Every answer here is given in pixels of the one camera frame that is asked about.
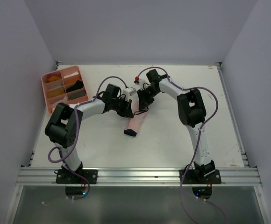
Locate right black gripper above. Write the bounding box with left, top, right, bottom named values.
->
left=137, top=86, right=160, bottom=110

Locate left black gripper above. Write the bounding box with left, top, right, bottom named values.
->
left=111, top=96, right=134, bottom=118

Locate pink underwear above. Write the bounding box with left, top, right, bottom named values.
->
left=123, top=100, right=148, bottom=137

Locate olive green underwear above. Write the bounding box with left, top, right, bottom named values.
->
left=69, top=90, right=86, bottom=100

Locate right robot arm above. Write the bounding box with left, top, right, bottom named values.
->
left=134, top=67, right=215, bottom=183

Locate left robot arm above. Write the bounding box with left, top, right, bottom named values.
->
left=45, top=84, right=136, bottom=183

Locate black rolled garment in tray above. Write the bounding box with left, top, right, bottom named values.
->
left=66, top=80, right=84, bottom=93

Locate white rolled garment in tray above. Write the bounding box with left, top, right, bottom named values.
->
left=63, top=71, right=79, bottom=79

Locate pink divided organizer tray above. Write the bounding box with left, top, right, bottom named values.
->
left=41, top=65, right=88, bottom=114

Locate orange rolled garment in tray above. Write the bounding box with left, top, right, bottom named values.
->
left=47, top=89, right=65, bottom=98

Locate yellow rolled garment in tray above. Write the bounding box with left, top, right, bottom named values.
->
left=46, top=75, right=61, bottom=83

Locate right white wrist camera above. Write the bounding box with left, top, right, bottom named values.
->
left=134, top=76, right=147, bottom=90

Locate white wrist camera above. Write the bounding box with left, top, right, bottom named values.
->
left=134, top=76, right=147, bottom=90
left=122, top=87, right=136, bottom=99

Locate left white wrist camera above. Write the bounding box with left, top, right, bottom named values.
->
left=122, top=87, right=136, bottom=99

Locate aluminium mounting rail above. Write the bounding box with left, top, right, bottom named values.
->
left=15, top=167, right=262, bottom=187

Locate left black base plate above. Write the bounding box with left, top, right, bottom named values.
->
left=54, top=168, right=98, bottom=184

